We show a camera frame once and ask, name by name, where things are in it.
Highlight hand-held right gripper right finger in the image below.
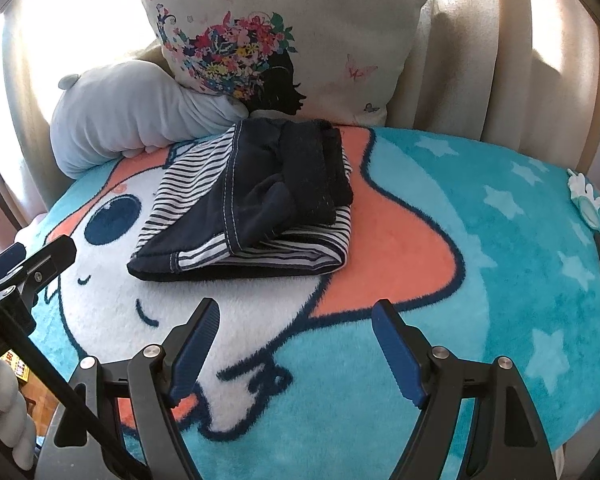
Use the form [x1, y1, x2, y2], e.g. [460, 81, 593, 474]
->
[371, 299, 558, 480]

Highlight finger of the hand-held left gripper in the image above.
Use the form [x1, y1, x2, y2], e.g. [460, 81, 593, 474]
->
[0, 242, 27, 289]
[0, 235, 78, 307]

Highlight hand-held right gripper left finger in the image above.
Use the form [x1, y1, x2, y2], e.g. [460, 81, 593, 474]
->
[34, 298, 221, 480]

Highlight navy pants with striped lining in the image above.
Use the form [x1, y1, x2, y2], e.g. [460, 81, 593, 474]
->
[126, 119, 356, 282]

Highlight yellow red box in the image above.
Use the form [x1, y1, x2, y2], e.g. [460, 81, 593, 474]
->
[0, 349, 32, 386]

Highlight teal star printed blanket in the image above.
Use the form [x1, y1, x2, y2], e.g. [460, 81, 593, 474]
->
[15, 125, 600, 480]

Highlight grey plush pillow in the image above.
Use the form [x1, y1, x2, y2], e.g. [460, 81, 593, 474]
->
[50, 59, 253, 180]

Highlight beige curtain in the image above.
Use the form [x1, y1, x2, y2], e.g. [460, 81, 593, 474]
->
[0, 0, 600, 213]

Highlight cream floral printed pillow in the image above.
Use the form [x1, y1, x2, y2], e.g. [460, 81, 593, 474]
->
[126, 0, 450, 128]

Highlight black cable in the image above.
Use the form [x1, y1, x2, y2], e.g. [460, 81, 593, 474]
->
[0, 287, 153, 480]

